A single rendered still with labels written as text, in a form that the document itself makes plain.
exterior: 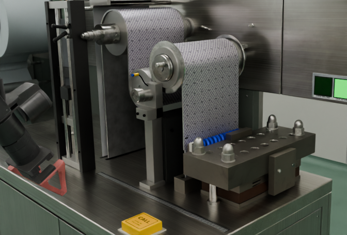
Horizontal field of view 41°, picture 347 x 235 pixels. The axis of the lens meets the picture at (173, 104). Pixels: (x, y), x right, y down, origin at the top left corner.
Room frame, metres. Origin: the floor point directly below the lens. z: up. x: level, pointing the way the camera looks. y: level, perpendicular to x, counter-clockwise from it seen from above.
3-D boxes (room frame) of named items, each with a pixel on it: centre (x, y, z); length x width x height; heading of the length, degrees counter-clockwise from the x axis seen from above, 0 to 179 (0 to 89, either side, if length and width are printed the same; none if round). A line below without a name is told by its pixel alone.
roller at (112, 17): (1.55, 0.09, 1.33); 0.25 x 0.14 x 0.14; 132
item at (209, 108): (1.31, -0.11, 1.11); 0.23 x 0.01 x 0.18; 132
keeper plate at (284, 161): (1.19, -0.30, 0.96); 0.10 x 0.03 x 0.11; 132
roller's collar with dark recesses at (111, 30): (1.45, 0.20, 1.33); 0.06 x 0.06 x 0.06; 42
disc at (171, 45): (1.28, 0.02, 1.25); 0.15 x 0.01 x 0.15; 42
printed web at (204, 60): (1.45, 0.02, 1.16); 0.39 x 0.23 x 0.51; 42
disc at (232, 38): (1.45, -0.17, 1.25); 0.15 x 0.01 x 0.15; 42
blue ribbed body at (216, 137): (1.30, -0.13, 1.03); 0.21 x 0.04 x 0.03; 132
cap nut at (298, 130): (1.32, -0.37, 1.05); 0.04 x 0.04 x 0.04
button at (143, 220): (1.00, 0.08, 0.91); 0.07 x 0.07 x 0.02; 42
